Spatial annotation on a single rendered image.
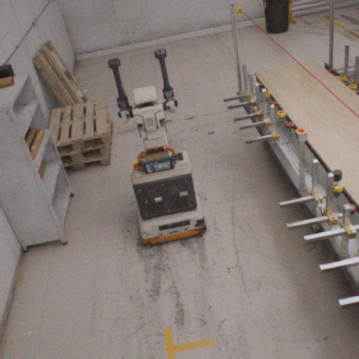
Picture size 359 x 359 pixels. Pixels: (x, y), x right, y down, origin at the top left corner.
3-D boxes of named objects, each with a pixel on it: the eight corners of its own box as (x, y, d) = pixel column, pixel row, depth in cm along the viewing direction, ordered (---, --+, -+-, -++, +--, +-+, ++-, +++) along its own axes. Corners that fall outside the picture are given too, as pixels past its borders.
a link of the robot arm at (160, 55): (154, 51, 386) (165, 49, 386) (153, 50, 398) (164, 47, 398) (164, 100, 404) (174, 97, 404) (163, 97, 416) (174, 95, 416)
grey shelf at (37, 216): (24, 252, 444) (-42, 117, 360) (38, 202, 519) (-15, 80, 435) (66, 244, 444) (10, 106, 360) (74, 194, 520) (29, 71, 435)
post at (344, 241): (341, 266, 279) (345, 208, 253) (339, 262, 282) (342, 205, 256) (347, 265, 279) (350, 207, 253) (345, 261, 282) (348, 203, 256)
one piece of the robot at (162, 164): (180, 171, 385) (177, 156, 366) (141, 179, 385) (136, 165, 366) (178, 160, 391) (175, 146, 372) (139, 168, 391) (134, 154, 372)
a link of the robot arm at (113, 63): (106, 62, 385) (118, 59, 385) (107, 59, 397) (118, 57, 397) (118, 109, 403) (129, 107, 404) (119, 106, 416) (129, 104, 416)
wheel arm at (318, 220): (288, 231, 286) (288, 226, 283) (286, 228, 289) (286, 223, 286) (352, 217, 286) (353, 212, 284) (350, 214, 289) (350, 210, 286)
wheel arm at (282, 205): (280, 209, 307) (280, 204, 305) (279, 206, 310) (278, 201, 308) (340, 196, 307) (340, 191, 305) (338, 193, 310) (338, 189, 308)
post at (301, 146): (300, 191, 338) (299, 141, 314) (298, 188, 342) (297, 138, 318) (306, 190, 338) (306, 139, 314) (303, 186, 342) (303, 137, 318)
